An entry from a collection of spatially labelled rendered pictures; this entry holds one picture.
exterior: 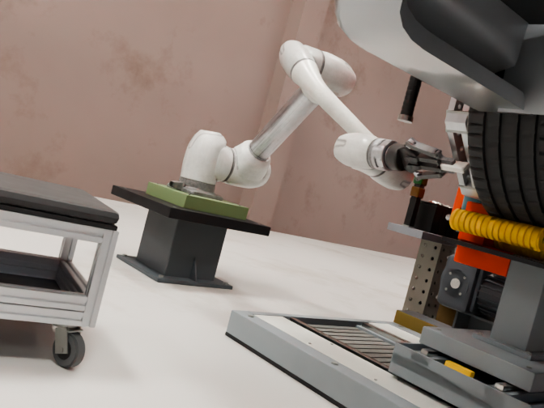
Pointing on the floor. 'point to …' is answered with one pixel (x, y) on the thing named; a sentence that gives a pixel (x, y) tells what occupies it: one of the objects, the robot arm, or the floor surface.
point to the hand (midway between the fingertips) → (455, 166)
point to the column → (427, 278)
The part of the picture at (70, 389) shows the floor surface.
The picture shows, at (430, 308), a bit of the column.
